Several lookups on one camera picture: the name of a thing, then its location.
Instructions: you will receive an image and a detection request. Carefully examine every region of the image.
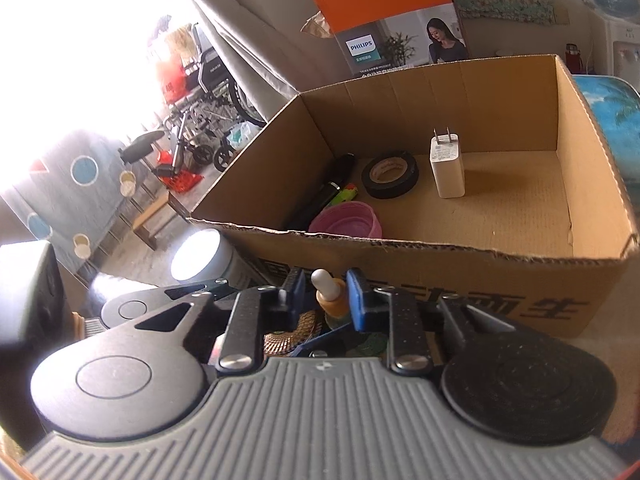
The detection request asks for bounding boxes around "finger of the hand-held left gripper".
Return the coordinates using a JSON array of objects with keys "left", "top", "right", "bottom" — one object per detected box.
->
[{"left": 162, "top": 278, "right": 224, "bottom": 306}]

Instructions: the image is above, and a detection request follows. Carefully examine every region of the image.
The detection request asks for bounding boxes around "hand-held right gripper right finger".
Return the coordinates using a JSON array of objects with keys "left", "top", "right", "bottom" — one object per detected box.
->
[{"left": 346, "top": 268, "right": 501, "bottom": 375}]

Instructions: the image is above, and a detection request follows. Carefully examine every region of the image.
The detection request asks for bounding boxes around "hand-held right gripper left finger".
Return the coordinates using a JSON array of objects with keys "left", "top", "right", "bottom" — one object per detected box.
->
[{"left": 135, "top": 267, "right": 306, "bottom": 373}]

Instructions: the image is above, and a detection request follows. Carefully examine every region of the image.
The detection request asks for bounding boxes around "green dropper bottle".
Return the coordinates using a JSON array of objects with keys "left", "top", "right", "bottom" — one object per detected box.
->
[{"left": 310, "top": 269, "right": 388, "bottom": 358}]

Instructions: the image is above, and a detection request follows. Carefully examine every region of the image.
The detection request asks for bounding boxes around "white cylindrical bottle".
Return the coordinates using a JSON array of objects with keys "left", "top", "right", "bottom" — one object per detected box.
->
[{"left": 170, "top": 228, "right": 261, "bottom": 293}]

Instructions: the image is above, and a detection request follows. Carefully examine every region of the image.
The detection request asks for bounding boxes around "glass jar with ribbed lid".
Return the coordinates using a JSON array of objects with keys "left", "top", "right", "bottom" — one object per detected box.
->
[{"left": 262, "top": 310, "right": 321, "bottom": 358}]

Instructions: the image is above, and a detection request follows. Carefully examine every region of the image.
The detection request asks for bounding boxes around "pink round lid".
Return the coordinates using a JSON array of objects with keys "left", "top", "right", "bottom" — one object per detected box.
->
[{"left": 308, "top": 201, "right": 383, "bottom": 238}]

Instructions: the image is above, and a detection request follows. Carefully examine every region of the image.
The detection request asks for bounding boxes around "black cylinder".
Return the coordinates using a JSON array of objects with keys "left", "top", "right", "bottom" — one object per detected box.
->
[{"left": 285, "top": 180, "right": 343, "bottom": 231}]

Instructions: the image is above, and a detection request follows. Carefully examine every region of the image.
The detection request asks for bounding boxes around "black tape roll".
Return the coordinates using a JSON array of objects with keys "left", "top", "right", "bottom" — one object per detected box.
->
[{"left": 361, "top": 151, "right": 420, "bottom": 200}]

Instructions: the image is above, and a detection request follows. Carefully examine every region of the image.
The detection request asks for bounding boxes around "small black ribbed object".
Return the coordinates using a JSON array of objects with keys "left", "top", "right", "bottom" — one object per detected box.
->
[{"left": 327, "top": 154, "right": 358, "bottom": 186}]

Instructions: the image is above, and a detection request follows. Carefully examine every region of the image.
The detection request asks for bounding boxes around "white plug charger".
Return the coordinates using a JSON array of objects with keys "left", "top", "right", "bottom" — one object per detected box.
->
[{"left": 429, "top": 127, "right": 466, "bottom": 200}]

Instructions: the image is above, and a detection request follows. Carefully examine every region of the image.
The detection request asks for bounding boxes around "cardboard box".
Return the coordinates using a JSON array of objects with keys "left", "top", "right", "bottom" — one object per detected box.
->
[{"left": 186, "top": 53, "right": 640, "bottom": 339}]

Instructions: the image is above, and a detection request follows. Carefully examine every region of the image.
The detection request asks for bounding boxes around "wooden stool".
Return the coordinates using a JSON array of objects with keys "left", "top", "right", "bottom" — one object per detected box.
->
[{"left": 132, "top": 192, "right": 191, "bottom": 251}]

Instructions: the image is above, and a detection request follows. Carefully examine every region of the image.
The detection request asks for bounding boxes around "red mesh item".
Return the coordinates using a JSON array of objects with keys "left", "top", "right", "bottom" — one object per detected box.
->
[{"left": 157, "top": 150, "right": 203, "bottom": 193}]

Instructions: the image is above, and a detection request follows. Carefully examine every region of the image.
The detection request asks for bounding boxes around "blue dotted cloth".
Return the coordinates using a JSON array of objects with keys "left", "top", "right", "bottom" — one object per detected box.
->
[{"left": 0, "top": 130, "right": 132, "bottom": 281}]

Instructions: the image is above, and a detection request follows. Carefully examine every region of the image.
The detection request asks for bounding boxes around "black padded object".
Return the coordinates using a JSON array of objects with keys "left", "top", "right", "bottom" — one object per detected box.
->
[{"left": 117, "top": 130, "right": 166, "bottom": 166}]

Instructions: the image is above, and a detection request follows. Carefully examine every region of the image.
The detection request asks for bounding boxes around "white green plastic bag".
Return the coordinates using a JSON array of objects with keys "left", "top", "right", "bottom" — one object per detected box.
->
[{"left": 227, "top": 122, "right": 261, "bottom": 151}]

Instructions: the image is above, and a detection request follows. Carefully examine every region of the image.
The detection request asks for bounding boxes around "wheelchair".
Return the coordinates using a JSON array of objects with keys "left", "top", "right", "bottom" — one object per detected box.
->
[{"left": 162, "top": 22, "right": 268, "bottom": 171}]

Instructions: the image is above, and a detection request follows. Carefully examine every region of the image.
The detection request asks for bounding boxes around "orange red hanging bag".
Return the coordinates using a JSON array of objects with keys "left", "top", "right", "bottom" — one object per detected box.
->
[{"left": 150, "top": 30, "right": 187, "bottom": 106}]

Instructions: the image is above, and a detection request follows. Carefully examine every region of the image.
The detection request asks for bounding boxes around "beige curtain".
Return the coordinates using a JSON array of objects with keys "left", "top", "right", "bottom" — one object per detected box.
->
[{"left": 160, "top": 0, "right": 321, "bottom": 126}]

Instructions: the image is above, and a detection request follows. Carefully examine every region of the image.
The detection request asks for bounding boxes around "brown paper bag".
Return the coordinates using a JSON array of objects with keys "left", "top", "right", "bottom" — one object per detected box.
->
[{"left": 300, "top": 10, "right": 333, "bottom": 38}]

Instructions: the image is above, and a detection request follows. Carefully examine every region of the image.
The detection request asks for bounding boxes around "orange printed appliance box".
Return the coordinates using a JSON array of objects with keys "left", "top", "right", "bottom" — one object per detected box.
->
[{"left": 306, "top": 0, "right": 471, "bottom": 81}]

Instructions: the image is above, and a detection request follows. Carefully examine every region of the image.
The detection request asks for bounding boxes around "ocean print table mat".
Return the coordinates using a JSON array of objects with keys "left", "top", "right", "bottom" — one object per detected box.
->
[{"left": 572, "top": 75, "right": 640, "bottom": 211}]

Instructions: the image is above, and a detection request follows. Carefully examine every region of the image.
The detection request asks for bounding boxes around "white water dispenser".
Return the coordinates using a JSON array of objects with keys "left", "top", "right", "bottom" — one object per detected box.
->
[{"left": 600, "top": 10, "right": 640, "bottom": 78}]

